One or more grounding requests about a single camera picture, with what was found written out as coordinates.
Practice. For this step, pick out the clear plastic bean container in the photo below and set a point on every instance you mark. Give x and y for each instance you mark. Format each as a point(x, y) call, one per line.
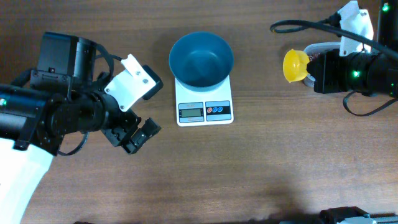
point(314, 49)

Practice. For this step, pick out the red beans in container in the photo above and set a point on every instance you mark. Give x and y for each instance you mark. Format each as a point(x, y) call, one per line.
point(313, 57)

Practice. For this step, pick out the yellow measuring scoop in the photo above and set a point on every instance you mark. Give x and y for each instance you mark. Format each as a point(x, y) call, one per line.
point(295, 65)

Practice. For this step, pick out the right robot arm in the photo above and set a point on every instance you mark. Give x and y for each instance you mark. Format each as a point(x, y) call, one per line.
point(364, 72)

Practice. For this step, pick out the white digital kitchen scale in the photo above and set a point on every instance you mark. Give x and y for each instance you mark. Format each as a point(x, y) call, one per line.
point(212, 105)

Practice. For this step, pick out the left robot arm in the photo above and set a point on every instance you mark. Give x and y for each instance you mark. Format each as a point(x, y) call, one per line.
point(72, 89)

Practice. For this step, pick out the blue plastic bowl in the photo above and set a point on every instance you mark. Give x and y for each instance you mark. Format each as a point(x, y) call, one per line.
point(201, 61)

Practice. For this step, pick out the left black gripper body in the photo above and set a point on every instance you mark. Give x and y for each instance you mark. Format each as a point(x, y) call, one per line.
point(127, 128)

